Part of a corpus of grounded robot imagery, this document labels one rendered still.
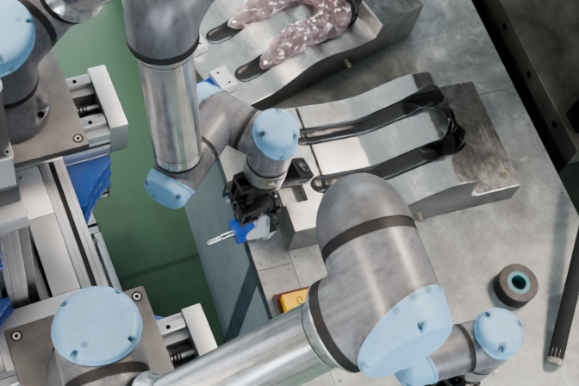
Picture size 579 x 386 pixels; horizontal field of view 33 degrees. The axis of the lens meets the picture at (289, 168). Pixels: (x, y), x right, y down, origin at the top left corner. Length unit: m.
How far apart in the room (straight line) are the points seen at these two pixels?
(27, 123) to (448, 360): 0.78
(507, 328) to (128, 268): 1.44
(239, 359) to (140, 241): 1.60
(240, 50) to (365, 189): 0.97
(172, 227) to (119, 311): 1.46
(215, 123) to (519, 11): 1.05
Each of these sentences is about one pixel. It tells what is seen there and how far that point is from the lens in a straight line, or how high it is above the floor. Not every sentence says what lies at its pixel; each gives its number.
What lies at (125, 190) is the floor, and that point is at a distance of 2.81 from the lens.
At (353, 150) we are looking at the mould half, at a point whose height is 0.88.
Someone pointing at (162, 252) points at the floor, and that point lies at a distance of 2.73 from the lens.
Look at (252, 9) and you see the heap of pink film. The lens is 2.06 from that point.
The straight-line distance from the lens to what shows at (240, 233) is 1.84.
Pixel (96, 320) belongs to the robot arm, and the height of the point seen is 1.27.
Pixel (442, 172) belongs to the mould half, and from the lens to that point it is 1.90.
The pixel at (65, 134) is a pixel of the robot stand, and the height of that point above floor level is 1.04.
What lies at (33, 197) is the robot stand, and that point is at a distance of 1.74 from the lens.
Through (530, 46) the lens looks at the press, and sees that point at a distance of 2.34.
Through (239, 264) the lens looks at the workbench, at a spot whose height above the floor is 0.48.
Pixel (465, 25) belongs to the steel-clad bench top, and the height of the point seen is 0.80.
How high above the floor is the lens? 2.50
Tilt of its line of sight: 59 degrees down
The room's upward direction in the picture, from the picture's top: 19 degrees clockwise
